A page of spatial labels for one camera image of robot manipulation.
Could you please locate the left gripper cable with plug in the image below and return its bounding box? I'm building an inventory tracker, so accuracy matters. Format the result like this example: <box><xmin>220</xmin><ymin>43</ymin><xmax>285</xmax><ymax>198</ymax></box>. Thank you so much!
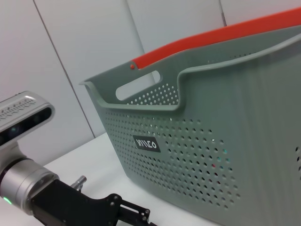
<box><xmin>71</xmin><ymin>175</ymin><xmax>88</xmax><ymax>189</ymax></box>

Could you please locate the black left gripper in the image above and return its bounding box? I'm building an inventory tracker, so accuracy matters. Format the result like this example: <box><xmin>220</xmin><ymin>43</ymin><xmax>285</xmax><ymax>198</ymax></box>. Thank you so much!
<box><xmin>30</xmin><ymin>179</ymin><xmax>157</xmax><ymax>226</ymax></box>

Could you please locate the orange bin handle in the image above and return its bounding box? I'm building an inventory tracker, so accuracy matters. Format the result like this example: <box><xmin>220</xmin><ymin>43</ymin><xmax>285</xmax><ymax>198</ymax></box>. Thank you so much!
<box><xmin>129</xmin><ymin>7</ymin><xmax>301</xmax><ymax>71</ymax></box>

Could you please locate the left wrist camera housing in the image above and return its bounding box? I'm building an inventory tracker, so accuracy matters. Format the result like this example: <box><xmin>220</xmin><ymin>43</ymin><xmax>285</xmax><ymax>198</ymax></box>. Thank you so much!
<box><xmin>0</xmin><ymin>91</ymin><xmax>55</xmax><ymax>151</ymax></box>

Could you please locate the grey perforated plastic storage bin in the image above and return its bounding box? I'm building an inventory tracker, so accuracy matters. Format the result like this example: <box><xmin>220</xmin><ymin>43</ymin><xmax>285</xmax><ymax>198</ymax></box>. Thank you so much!
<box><xmin>79</xmin><ymin>25</ymin><xmax>301</xmax><ymax>226</ymax></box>

